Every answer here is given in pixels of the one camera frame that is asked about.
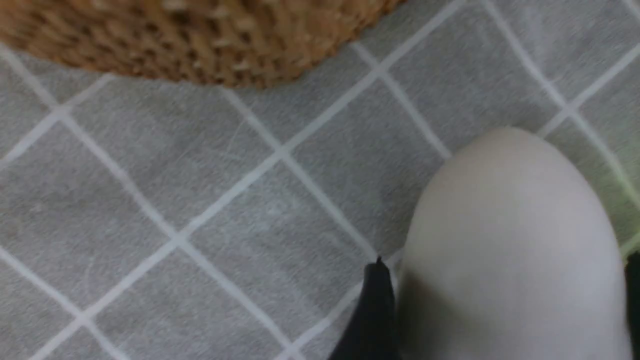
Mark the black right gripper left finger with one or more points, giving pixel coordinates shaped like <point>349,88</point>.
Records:
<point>371,333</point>

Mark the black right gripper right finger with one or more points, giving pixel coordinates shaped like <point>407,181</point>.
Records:
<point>632,282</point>

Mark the white toy radish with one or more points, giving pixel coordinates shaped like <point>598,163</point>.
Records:
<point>510,255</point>

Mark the woven wicker basket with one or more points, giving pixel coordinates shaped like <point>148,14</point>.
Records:
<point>234,43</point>

